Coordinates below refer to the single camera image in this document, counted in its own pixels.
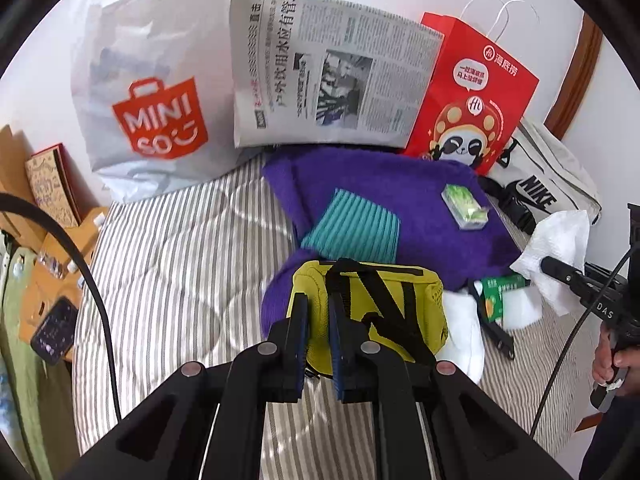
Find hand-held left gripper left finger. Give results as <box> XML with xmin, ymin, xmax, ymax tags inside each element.
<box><xmin>60</xmin><ymin>292</ymin><xmax>311</xmax><ymax>480</ymax></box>

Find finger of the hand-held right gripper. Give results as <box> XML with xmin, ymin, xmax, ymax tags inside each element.
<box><xmin>541</xmin><ymin>256</ymin><xmax>626</xmax><ymax>322</ymax></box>

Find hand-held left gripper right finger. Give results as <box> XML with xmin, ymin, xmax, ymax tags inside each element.
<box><xmin>327</xmin><ymin>305</ymin><xmax>576</xmax><ymax>480</ymax></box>

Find white paper towel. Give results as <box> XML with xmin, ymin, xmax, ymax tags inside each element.
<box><xmin>510</xmin><ymin>209</ymin><xmax>592</xmax><ymax>317</ymax></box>

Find yellow pouch with black straps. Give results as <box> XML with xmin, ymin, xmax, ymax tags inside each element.
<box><xmin>285</xmin><ymin>258</ymin><xmax>448</xmax><ymax>378</ymax></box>

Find black watch strap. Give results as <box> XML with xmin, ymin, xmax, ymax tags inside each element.
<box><xmin>469</xmin><ymin>281</ymin><xmax>516</xmax><ymax>359</ymax></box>

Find person's right hand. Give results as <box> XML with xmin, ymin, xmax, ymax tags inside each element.
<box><xmin>591</xmin><ymin>330</ymin><xmax>640</xmax><ymax>397</ymax></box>

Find white sponge block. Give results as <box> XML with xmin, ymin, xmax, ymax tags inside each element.
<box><xmin>501</xmin><ymin>282</ymin><xmax>544</xmax><ymax>331</ymax></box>

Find green snack packet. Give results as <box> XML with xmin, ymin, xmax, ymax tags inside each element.
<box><xmin>479</xmin><ymin>274</ymin><xmax>532</xmax><ymax>324</ymax></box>

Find person's dark trousers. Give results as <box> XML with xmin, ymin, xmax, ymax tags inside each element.
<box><xmin>581</xmin><ymin>385</ymin><xmax>640</xmax><ymax>480</ymax></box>

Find green tissue packet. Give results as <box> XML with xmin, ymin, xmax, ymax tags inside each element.
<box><xmin>442</xmin><ymin>184</ymin><xmax>490</xmax><ymax>231</ymax></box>

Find white sock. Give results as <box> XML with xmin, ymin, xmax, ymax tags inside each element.
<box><xmin>434</xmin><ymin>290</ymin><xmax>487</xmax><ymax>387</ymax></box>

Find teal striped cloth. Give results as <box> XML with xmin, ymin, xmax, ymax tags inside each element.
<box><xmin>300</xmin><ymin>188</ymin><xmax>404</xmax><ymax>264</ymax></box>

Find purple fluffy towel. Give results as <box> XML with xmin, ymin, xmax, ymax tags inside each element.
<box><xmin>260</xmin><ymin>145</ymin><xmax>533</xmax><ymax>341</ymax></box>

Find red paper bag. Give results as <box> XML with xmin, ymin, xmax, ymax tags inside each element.
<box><xmin>402</xmin><ymin>0</ymin><xmax>542</xmax><ymax>177</ymax></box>

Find black cloth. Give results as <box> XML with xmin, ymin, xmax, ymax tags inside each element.
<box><xmin>272</xmin><ymin>141</ymin><xmax>407</xmax><ymax>155</ymax></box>

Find dark smartphone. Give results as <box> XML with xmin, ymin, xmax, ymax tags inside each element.
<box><xmin>30</xmin><ymin>296</ymin><xmax>79</xmax><ymax>365</ymax></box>

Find folded newspaper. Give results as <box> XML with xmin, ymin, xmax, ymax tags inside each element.
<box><xmin>229</xmin><ymin>0</ymin><xmax>446</xmax><ymax>151</ymax></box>

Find green cloth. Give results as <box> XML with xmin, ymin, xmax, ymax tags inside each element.
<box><xmin>0</xmin><ymin>232</ymin><xmax>78</xmax><ymax>480</ymax></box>

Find patterned brown book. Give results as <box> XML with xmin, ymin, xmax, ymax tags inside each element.
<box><xmin>25</xmin><ymin>144</ymin><xmax>84</xmax><ymax>228</ymax></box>

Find white plastic shopping bag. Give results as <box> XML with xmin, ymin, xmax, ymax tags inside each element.
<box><xmin>70</xmin><ymin>0</ymin><xmax>261</xmax><ymax>205</ymax></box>

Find cardboard box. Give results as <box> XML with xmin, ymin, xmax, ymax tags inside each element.
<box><xmin>0</xmin><ymin>124</ymin><xmax>110</xmax><ymax>363</ymax></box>

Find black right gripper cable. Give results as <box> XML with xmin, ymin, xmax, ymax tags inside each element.
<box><xmin>529</xmin><ymin>240</ymin><xmax>640</xmax><ymax>443</ymax></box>

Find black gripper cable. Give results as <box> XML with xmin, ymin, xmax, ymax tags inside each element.
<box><xmin>529</xmin><ymin>240</ymin><xmax>640</xmax><ymax>443</ymax></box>
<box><xmin>0</xmin><ymin>192</ymin><xmax>121</xmax><ymax>423</ymax></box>

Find black buckle strap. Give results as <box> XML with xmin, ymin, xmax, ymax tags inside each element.
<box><xmin>477</xmin><ymin>176</ymin><xmax>540</xmax><ymax>236</ymax></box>

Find white drawstring bag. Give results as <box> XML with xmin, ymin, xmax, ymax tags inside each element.
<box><xmin>487</xmin><ymin>119</ymin><xmax>603</xmax><ymax>226</ymax></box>

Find wooden door frame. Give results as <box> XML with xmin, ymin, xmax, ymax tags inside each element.
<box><xmin>544</xmin><ymin>10</ymin><xmax>604</xmax><ymax>142</ymax></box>

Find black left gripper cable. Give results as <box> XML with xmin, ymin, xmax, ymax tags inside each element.
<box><xmin>0</xmin><ymin>192</ymin><xmax>121</xmax><ymax>423</ymax></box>

